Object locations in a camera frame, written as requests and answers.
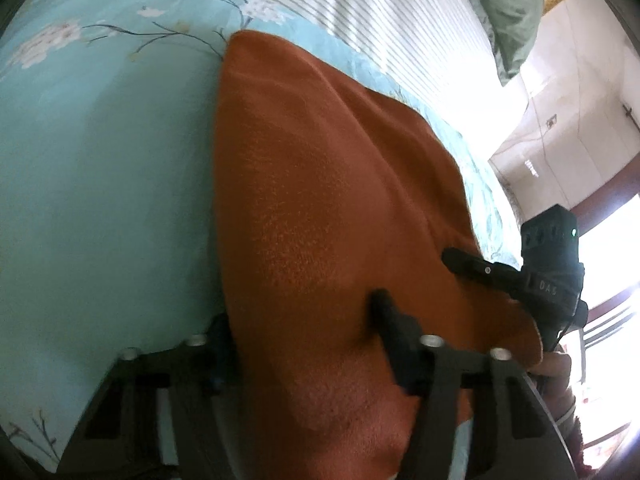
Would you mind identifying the rust orange knit sweater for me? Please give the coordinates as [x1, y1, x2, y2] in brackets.
[214, 30, 541, 479]

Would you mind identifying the dark red sleeve forearm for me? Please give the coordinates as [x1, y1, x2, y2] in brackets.
[555, 400, 592, 478]

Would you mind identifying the person's right hand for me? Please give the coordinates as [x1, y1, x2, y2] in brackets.
[529, 350, 575, 419]

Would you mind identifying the green pillow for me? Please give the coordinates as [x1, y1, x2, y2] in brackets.
[474, 0, 544, 84]

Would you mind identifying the white striped blanket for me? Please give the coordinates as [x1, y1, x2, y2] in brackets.
[271, 0, 509, 158]

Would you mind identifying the light blue floral bedsheet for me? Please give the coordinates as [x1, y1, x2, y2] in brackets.
[1, 0, 521, 470]

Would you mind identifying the brown wooden door frame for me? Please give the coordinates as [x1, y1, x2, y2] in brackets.
[572, 154, 640, 235]

